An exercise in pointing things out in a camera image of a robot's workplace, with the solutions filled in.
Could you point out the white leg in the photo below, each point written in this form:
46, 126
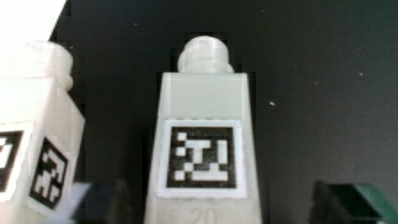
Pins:
204, 179
42, 127

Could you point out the white square table top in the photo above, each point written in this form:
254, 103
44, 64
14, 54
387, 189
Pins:
28, 19

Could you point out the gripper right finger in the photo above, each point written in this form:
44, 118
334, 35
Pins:
351, 203

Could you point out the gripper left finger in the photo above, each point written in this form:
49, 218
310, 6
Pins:
97, 204

